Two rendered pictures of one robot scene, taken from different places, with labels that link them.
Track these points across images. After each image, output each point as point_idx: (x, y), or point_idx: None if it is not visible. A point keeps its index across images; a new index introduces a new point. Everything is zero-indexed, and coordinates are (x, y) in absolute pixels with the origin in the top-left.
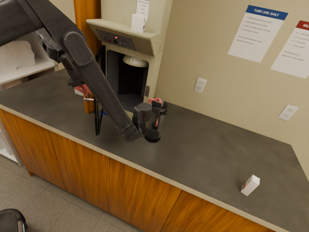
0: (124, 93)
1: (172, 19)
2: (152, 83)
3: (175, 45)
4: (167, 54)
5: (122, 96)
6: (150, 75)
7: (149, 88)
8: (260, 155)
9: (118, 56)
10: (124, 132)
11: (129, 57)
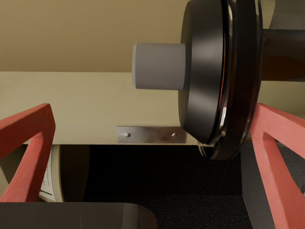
0: (236, 169)
1: (9, 34)
2: (104, 110)
3: (67, 7)
4: (102, 27)
5: (248, 182)
6: (56, 132)
7: (130, 128)
8: None
9: (97, 200)
10: None
11: (43, 198)
